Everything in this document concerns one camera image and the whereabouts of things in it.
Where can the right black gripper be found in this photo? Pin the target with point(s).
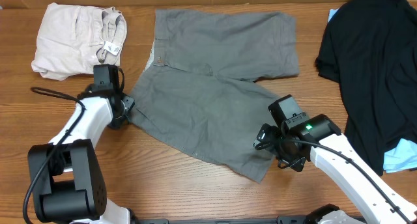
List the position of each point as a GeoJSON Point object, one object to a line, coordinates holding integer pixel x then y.
{"type": "Point", "coordinates": [265, 137]}

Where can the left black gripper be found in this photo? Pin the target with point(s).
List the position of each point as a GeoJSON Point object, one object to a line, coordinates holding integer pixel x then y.
{"type": "Point", "coordinates": [128, 101]}

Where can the grey shorts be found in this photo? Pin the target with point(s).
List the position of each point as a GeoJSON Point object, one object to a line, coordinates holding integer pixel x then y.
{"type": "Point", "coordinates": [199, 91]}

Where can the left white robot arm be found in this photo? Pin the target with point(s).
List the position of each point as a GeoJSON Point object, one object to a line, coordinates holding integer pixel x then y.
{"type": "Point", "coordinates": [67, 185]}

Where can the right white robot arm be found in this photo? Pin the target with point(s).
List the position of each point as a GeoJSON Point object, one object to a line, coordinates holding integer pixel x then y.
{"type": "Point", "coordinates": [318, 140]}

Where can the folded beige shorts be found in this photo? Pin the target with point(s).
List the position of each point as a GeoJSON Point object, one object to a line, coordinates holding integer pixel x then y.
{"type": "Point", "coordinates": [73, 38]}

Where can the light blue garment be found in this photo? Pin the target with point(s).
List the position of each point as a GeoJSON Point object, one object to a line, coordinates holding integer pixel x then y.
{"type": "Point", "coordinates": [399, 157]}

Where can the black t-shirt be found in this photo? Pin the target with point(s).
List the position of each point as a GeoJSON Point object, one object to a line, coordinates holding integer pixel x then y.
{"type": "Point", "coordinates": [381, 71]}

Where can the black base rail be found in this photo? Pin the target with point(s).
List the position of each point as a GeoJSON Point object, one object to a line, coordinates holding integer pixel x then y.
{"type": "Point", "coordinates": [277, 220]}

